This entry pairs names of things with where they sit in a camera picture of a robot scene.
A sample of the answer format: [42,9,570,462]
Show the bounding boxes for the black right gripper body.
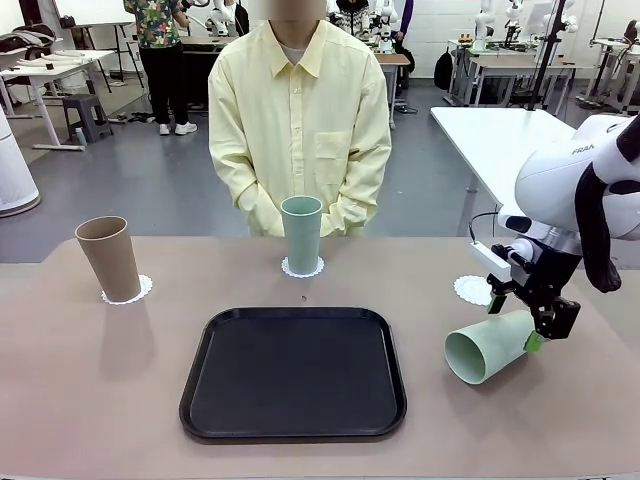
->
[513,238,583,302]

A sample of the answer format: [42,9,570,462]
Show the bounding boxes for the white paper doily coaster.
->
[453,274,497,308]
[280,255,328,278]
[100,273,154,306]

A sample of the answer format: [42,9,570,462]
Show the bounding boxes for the green tall cup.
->
[444,309,539,386]
[279,194,324,276]

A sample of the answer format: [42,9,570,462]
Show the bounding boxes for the brown tall cup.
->
[74,215,143,303]

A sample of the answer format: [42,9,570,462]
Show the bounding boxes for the person's left forearm yellow sleeve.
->
[319,159,381,238]

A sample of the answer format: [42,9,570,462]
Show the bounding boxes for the person's right forearm yellow sleeve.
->
[227,154,286,238]

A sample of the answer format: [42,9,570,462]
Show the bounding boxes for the white rounded table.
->
[429,105,581,236]

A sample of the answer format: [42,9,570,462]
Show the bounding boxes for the black tripod pole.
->
[519,0,574,109]

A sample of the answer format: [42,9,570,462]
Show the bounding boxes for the black plastic tray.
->
[178,306,409,442]

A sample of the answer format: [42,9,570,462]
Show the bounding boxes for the black backpack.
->
[433,46,454,92]

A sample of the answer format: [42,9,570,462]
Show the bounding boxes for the person in yellow shirt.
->
[206,0,393,238]

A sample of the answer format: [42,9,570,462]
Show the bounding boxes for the person in floral shirt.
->
[122,0,198,138]

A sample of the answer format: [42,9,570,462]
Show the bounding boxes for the grey plastic stool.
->
[61,93,115,144]

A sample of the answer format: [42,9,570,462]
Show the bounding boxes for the white desk with clutter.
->
[0,48,117,151]

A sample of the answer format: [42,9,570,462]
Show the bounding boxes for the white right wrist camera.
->
[469,241,513,282]

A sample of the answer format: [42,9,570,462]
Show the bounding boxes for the black right camera cable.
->
[468,211,502,246]

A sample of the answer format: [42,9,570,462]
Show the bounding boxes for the white cylinder pedestal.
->
[0,106,42,218]

